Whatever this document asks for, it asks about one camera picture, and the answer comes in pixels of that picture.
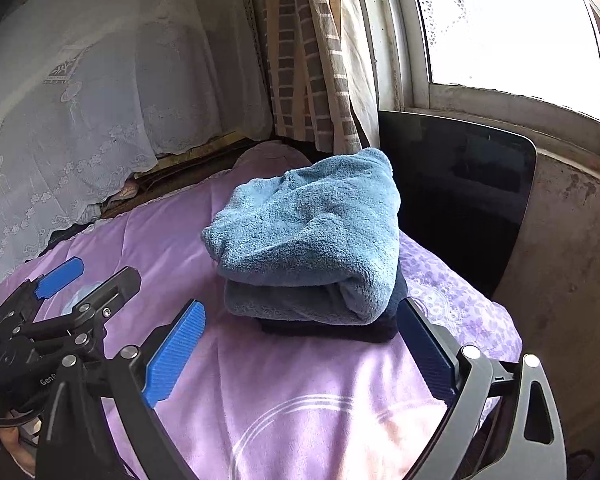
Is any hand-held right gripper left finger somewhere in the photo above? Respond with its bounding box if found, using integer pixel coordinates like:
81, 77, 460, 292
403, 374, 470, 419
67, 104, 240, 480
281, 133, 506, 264
35, 299, 207, 480

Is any brick pattern curtain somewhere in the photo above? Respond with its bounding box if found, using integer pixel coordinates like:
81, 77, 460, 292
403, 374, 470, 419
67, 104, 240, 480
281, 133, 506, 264
257, 0, 381, 156

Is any woven straw mat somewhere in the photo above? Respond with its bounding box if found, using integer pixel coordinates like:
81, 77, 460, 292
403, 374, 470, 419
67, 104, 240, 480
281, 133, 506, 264
100, 132, 261, 221

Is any window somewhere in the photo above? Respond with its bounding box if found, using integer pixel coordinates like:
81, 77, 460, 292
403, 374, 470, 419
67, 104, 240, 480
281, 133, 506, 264
350, 0, 600, 161

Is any pink bedsheet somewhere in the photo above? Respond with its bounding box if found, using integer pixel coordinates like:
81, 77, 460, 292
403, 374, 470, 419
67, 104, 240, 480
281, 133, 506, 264
0, 167, 486, 480

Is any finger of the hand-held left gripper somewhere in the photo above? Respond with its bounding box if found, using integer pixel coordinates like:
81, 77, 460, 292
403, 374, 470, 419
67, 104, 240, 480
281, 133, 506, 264
55, 266, 142, 346
0, 256, 85, 321

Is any dark navy folded garment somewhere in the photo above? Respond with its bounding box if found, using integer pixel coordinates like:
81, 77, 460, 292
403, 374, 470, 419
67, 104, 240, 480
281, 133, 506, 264
260, 280, 410, 345

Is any purple floral bedsheet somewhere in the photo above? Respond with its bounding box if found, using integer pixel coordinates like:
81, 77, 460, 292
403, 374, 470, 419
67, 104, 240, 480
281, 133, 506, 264
397, 232, 525, 376

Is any black glass panel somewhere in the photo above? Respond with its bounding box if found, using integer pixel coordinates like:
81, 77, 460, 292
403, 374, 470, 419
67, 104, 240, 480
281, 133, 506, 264
377, 110, 538, 301

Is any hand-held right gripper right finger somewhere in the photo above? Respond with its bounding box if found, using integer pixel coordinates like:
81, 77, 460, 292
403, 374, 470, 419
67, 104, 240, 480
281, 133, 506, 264
396, 297, 567, 480

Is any blue fleece jacket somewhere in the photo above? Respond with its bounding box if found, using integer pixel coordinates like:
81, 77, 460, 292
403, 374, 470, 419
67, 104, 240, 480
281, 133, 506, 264
201, 147, 405, 326

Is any white lace cover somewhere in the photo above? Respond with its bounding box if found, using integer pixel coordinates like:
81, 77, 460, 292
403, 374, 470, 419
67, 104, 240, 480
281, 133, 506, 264
0, 0, 273, 266

